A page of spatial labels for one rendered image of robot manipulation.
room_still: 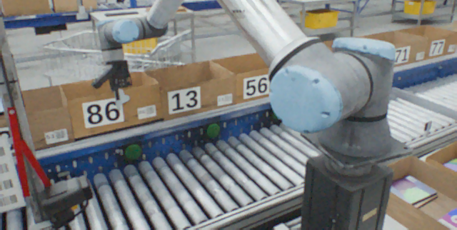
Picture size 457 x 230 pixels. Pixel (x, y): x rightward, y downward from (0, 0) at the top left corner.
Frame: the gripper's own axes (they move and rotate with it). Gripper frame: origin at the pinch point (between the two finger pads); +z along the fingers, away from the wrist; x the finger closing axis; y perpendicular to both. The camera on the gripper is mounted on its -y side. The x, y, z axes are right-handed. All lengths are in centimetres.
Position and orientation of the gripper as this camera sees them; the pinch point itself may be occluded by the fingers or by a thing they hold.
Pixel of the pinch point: (117, 107)
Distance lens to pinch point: 167.1
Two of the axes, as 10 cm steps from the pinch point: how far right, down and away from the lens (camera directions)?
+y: 8.6, -2.0, 4.7
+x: -5.0, -1.2, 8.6
